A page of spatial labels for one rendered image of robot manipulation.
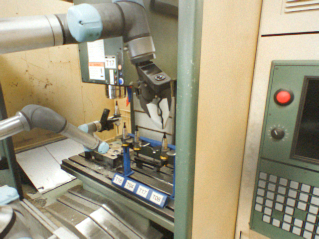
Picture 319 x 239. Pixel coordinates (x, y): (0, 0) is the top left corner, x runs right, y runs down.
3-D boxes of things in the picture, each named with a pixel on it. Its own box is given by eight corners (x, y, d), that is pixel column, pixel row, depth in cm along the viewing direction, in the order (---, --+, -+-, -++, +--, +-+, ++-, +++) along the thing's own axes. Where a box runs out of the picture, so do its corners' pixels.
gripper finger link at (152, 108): (157, 126, 68) (150, 98, 65) (164, 130, 62) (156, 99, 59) (148, 129, 67) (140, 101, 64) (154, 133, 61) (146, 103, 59)
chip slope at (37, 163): (51, 202, 173) (46, 174, 166) (17, 177, 212) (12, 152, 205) (130, 162, 241) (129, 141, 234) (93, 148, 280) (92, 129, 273)
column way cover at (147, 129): (171, 152, 198) (172, 97, 184) (134, 141, 226) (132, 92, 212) (174, 151, 202) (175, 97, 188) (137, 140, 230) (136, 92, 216)
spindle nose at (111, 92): (130, 96, 168) (129, 81, 165) (118, 99, 155) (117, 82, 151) (114, 95, 175) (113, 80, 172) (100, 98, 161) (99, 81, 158)
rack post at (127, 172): (124, 178, 155) (123, 139, 147) (119, 176, 159) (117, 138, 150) (134, 172, 163) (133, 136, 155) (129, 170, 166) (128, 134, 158)
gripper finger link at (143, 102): (158, 113, 62) (151, 84, 60) (160, 114, 61) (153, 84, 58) (143, 118, 61) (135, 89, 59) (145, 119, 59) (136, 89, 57)
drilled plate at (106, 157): (113, 165, 167) (112, 159, 165) (90, 155, 184) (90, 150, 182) (134, 155, 184) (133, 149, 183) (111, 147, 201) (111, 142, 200)
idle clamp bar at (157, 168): (160, 173, 162) (159, 165, 160) (133, 164, 175) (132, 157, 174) (163, 171, 166) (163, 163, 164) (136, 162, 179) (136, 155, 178)
